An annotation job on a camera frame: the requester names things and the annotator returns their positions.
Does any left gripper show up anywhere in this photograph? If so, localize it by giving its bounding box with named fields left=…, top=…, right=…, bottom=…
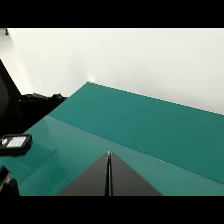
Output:
left=0, top=165, right=20, bottom=197

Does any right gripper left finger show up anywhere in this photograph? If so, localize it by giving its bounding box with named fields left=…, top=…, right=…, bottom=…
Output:
left=58, top=151, right=110, bottom=197

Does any black T-shirt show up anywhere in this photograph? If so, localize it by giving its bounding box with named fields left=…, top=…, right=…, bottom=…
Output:
left=13, top=92, right=69, bottom=135

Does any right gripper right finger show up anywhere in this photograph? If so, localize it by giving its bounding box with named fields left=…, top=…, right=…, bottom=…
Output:
left=107, top=151, right=164, bottom=197

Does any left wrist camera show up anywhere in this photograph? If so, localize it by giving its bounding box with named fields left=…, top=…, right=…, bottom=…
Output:
left=0, top=133, right=34, bottom=157

